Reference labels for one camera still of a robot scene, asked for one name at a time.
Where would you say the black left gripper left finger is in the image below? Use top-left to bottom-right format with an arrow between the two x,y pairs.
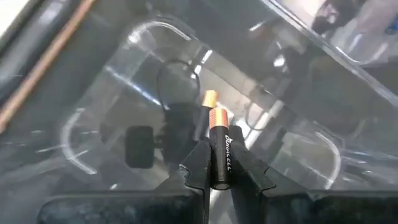
37,139 -> 212,224

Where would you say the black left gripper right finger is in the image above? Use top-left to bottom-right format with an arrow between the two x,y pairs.
230,139 -> 398,224

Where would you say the black copper Duracell battery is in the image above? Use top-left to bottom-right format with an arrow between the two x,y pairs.
208,108 -> 232,191

